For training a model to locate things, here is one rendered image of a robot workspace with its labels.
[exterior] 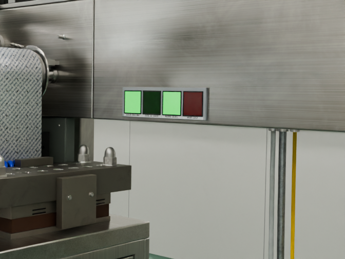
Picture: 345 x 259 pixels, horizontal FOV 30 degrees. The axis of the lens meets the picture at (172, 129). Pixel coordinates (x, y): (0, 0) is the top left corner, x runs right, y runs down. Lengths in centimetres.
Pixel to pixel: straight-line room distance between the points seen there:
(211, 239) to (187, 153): 60
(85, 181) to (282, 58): 51
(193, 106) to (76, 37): 42
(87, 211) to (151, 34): 43
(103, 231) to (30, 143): 31
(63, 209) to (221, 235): 296
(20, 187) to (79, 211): 16
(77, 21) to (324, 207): 251
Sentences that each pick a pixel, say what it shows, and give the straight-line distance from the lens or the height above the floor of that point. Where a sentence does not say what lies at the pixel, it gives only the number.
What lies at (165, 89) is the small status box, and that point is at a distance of 145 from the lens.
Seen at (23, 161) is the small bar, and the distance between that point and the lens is 154.
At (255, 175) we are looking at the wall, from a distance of 411.
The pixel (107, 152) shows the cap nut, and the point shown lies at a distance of 156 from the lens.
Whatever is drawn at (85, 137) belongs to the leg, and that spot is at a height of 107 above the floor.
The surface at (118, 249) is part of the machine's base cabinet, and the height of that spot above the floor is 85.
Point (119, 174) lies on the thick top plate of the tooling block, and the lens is 155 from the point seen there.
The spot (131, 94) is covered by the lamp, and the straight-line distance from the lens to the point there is 152.
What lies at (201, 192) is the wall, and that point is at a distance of 437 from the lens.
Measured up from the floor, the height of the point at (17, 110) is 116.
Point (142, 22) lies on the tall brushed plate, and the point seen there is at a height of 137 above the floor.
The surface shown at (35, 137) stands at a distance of 163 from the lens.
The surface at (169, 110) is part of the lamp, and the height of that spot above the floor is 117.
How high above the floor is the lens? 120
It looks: 3 degrees down
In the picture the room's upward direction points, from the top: 1 degrees clockwise
